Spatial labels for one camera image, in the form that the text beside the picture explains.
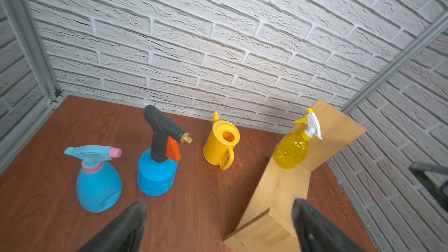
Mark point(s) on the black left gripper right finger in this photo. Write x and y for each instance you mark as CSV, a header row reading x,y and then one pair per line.
x,y
315,233

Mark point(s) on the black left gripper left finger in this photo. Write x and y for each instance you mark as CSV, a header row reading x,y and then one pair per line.
x,y
123,234

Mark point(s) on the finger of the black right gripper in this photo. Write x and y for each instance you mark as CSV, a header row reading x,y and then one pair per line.
x,y
439,192

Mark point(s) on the light blue pink spray bottle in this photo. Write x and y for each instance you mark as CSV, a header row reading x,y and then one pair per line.
x,y
99,185

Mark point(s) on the blue pressure sprayer black handle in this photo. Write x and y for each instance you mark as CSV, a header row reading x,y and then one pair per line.
x,y
157,166

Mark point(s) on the yellow transparent spray bottle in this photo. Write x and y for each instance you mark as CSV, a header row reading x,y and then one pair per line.
x,y
293,149

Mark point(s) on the yellow watering can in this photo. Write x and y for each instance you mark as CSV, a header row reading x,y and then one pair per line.
x,y
219,147

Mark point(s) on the light wooden shelf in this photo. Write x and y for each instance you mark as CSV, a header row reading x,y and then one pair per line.
x,y
267,224

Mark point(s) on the aluminium corner post right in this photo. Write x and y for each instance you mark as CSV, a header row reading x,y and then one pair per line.
x,y
395,65

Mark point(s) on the aluminium corner post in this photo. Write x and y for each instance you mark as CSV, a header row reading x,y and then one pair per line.
x,y
395,65
26,31

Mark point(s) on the aluminium corner post left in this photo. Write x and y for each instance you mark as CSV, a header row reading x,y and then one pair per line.
x,y
26,31

